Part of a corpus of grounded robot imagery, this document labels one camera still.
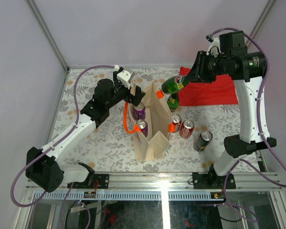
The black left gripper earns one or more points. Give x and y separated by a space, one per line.
135 99

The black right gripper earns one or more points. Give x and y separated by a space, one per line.
199 74

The purple soda can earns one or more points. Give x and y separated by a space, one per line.
142 124
139 112

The beige canvas bag orange handles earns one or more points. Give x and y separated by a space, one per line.
159 125

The green glass bottle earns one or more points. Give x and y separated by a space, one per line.
173 102
174 84

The red cola can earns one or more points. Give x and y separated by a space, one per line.
176 121
187 128

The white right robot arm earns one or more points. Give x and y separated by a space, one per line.
249 83

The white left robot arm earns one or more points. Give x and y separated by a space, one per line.
44 168

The red cloth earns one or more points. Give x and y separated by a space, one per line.
220 92

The black energy drink can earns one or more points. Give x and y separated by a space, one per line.
203 141

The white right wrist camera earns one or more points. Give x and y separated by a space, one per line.
214 47

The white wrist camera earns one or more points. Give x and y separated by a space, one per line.
214 47
124 76

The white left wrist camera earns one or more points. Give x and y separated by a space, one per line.
124 76

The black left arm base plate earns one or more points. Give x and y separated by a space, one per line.
95 181

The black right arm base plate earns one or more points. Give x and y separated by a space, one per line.
206 181

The aluminium front rail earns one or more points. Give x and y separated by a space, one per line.
182 181

